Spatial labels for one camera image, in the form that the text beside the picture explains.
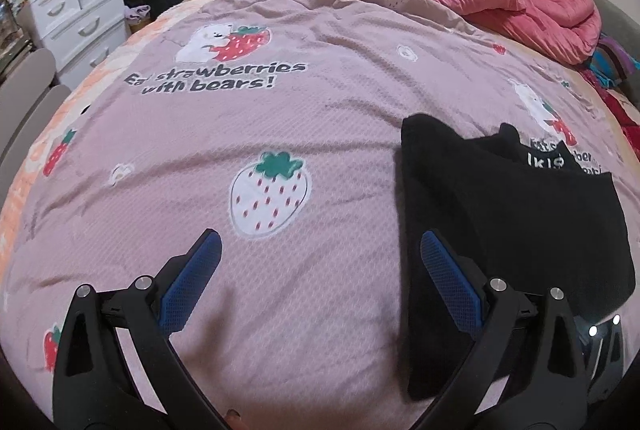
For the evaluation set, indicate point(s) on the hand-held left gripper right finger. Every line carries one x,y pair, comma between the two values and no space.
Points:
450,280

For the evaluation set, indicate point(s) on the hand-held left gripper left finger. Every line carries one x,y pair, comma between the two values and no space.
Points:
192,280

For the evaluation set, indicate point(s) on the strawberry printed lilac blanket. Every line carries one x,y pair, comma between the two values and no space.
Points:
325,109

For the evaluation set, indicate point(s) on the grey chair back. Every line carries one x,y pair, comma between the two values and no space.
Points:
25,79

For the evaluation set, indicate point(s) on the colourful striped cloth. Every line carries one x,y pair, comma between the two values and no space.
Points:
610,59

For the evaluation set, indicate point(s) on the purple cloth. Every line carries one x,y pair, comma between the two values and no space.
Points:
136,13

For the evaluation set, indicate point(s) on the white drawer chest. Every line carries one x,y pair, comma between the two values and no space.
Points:
80,29

